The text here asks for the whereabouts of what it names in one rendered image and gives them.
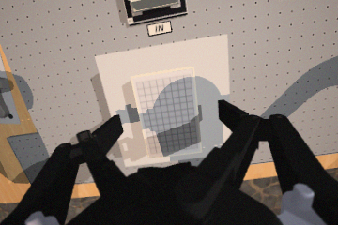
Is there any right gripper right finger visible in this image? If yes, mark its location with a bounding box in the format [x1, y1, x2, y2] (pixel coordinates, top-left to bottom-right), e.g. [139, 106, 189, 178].
[175, 100, 338, 225]

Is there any white label reading in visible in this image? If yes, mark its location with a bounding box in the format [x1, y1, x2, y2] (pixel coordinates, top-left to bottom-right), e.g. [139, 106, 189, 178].
[147, 21, 172, 37]

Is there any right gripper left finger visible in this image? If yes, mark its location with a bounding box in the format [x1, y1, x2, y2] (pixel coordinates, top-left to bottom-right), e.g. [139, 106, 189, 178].
[0, 114, 143, 225]

